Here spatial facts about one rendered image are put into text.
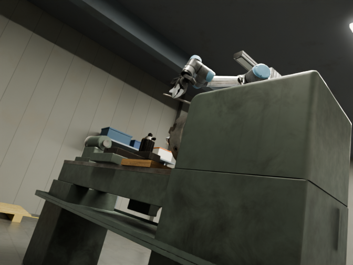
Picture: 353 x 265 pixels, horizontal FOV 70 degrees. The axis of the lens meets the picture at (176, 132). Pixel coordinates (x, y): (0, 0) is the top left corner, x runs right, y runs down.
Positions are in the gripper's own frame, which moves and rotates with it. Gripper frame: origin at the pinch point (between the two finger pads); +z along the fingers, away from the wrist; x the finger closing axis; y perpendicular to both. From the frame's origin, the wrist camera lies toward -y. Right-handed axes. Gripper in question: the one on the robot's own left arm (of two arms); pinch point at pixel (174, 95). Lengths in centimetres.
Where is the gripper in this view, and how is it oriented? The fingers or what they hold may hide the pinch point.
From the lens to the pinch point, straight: 150.0
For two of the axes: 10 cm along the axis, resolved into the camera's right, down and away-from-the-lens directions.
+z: -4.4, 7.7, -4.6
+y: -6.9, 0.4, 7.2
